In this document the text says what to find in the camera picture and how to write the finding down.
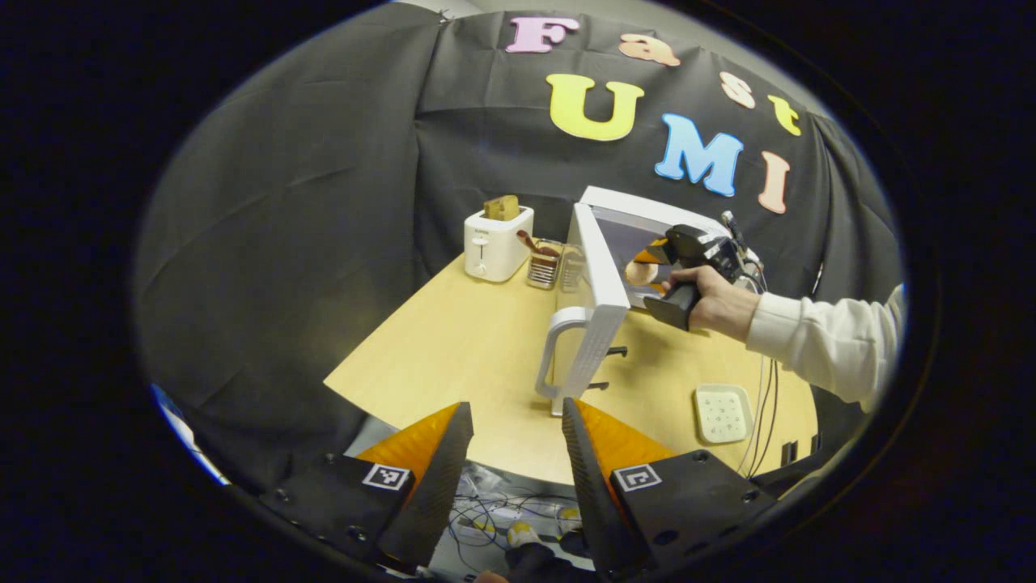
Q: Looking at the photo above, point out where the white power strip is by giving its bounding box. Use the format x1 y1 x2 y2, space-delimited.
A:
453 504 582 542

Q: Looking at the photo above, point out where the white toaster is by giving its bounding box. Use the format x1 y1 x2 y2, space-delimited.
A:
464 205 535 283

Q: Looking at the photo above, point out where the black cable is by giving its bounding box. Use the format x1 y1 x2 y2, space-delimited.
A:
735 356 779 479

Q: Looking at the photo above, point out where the white microwave oven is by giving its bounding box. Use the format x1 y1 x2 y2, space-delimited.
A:
534 185 762 418

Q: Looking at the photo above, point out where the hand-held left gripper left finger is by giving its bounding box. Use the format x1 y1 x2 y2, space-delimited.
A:
259 402 475 572

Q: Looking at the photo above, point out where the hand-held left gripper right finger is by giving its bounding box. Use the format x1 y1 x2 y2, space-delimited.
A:
562 397 778 577

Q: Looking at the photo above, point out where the pale green square plate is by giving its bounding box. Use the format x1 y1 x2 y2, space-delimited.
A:
694 384 754 445

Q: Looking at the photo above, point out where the black backdrop cloth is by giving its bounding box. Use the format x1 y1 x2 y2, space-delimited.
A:
134 4 903 495

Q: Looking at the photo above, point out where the glass utensil holder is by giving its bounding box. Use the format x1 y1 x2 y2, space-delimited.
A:
526 239 565 291

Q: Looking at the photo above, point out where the black table clamp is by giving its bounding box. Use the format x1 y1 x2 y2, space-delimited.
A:
781 437 820 468

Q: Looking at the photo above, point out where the clear glass cup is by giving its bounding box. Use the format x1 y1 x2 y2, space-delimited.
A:
558 245 585 292

